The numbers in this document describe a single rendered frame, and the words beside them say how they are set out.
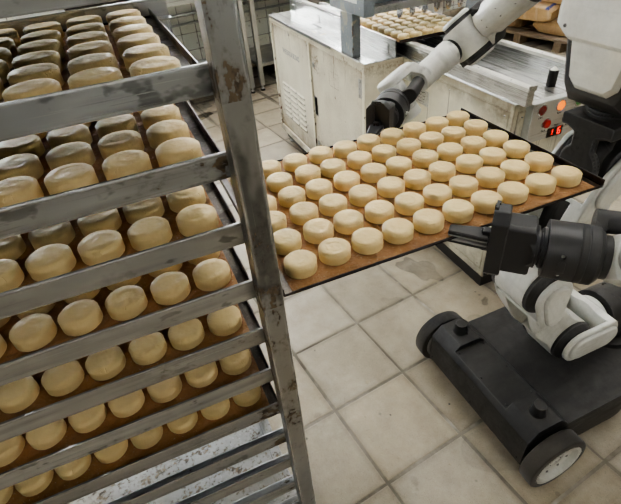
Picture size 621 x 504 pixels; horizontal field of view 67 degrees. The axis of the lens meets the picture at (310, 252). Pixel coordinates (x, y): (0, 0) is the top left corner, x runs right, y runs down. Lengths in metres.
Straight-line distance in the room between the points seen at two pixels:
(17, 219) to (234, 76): 0.24
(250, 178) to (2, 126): 0.22
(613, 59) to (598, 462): 1.19
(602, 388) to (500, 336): 0.33
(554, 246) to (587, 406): 1.00
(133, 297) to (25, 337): 0.13
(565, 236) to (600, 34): 0.49
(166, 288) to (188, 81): 0.28
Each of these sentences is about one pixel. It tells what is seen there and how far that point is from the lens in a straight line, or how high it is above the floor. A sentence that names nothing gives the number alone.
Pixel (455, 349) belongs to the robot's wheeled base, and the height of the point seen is 0.20.
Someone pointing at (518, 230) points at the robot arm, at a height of 1.04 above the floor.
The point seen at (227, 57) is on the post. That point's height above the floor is 1.35.
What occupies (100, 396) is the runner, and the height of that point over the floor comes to 0.96.
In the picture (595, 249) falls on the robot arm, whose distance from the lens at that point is 0.75.
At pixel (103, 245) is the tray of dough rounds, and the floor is 1.15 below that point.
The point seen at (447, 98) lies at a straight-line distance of 2.01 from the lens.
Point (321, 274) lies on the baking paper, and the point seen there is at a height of 1.00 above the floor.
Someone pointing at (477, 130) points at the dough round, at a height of 1.02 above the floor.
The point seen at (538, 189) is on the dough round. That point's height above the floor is 1.02.
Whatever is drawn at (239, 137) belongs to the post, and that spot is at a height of 1.27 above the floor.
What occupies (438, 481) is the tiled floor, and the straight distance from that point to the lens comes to 1.63.
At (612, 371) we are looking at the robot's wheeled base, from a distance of 1.81.
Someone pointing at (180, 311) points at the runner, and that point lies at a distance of 0.60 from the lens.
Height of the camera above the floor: 1.46
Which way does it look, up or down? 38 degrees down
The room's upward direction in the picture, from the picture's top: 6 degrees counter-clockwise
